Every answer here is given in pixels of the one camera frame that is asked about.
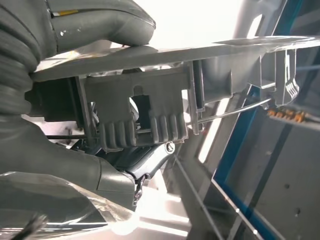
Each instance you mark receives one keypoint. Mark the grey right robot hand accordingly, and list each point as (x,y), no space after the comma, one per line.
(62,165)

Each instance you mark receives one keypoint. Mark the blue metal shelf rack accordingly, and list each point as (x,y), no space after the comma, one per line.
(233,145)

